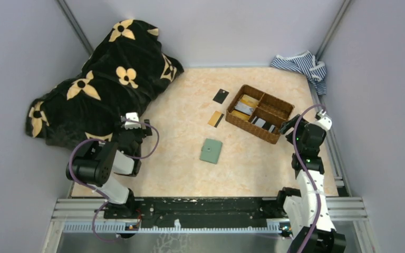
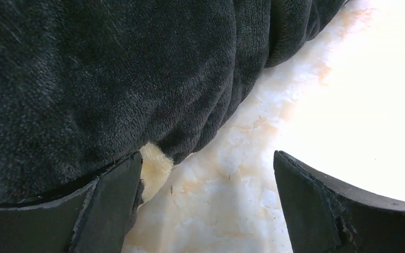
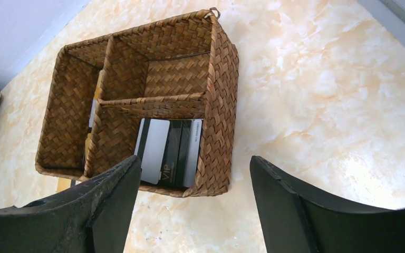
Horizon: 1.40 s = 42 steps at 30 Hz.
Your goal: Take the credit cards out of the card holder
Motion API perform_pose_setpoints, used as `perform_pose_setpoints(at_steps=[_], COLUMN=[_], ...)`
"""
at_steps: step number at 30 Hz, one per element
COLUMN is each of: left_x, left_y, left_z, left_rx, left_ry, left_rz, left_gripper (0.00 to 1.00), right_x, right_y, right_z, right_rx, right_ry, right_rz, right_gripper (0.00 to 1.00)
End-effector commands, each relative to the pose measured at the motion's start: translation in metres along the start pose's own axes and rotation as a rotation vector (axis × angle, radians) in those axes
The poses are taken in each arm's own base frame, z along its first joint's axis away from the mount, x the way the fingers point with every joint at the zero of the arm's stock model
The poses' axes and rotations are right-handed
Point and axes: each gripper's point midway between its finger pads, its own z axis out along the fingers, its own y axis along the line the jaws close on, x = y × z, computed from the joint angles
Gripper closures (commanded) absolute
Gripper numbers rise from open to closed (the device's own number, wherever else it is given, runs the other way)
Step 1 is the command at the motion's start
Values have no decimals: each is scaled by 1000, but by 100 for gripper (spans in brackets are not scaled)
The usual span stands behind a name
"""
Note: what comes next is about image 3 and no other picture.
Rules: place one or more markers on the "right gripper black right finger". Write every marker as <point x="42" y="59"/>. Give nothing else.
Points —
<point x="297" y="216"/>

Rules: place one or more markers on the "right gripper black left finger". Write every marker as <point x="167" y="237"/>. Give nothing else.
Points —
<point x="93" y="216"/>

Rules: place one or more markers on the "gold card on table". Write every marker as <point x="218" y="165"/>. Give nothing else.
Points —
<point x="64" y="183"/>

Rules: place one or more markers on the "gold card in basket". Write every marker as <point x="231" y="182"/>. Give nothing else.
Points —
<point x="92" y="113"/>

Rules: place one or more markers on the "white card with black stripe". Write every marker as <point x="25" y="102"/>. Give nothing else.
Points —
<point x="150" y="147"/>

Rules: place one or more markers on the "woven wicker divided basket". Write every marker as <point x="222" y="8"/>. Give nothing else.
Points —
<point x="182" y="67"/>

